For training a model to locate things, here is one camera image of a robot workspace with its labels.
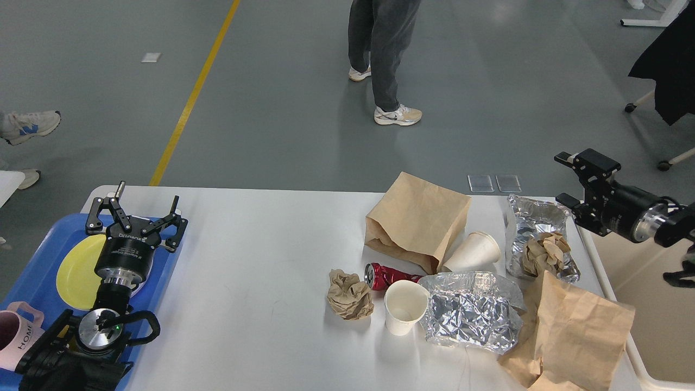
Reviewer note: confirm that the beige plastic bin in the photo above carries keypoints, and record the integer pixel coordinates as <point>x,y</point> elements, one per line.
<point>659,353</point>

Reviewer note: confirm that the upright white paper cup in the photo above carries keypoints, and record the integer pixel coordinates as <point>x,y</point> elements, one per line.
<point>406,303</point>

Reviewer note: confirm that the large crumpled foil sheet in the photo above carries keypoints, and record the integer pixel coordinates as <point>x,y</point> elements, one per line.
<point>473,308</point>

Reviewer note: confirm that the person in grey trousers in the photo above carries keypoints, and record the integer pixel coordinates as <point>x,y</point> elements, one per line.
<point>378,34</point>

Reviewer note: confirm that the brown paper wad in foil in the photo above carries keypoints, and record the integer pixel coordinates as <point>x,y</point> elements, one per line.
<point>545,253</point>

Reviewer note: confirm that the pale green plate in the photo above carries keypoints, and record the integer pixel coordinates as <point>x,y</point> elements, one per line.
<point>142,269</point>

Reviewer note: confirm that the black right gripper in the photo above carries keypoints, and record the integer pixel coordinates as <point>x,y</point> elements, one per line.
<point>628,211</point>

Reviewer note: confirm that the small crumpled foil bag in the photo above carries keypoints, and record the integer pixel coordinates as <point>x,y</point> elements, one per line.
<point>526,219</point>

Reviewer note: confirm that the white blue sneaker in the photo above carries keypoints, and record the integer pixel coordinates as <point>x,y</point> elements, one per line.
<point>20,127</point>

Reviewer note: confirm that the crumpled brown paper ball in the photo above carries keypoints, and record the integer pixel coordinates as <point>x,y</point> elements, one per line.
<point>349,297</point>

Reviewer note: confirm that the white table corner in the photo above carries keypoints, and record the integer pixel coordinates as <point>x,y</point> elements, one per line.
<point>9,183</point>

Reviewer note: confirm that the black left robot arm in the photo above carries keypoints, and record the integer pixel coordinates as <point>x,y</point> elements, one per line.
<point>82,352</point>

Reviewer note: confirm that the yellow plastic plate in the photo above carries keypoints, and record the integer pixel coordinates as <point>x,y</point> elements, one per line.
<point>76,281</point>

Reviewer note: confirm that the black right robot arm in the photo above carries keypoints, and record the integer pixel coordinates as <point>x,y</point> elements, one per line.
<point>679,224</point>

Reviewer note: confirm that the brown paper bag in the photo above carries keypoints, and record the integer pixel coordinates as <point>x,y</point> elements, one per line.
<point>417,221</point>

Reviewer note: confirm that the brown paper sheet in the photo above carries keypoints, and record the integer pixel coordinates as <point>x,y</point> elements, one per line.
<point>571,339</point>

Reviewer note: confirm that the crushed red soda can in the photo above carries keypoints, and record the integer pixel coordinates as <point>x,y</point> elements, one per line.
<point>379,277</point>

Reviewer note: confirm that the tipped white paper cup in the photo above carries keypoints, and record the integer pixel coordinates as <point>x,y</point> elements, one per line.
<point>474,252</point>

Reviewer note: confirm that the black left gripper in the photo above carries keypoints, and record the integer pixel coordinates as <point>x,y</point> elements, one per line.
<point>127,255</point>

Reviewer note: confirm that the pink ribbed mug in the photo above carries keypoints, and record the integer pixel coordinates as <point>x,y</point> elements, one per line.
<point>20,329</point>

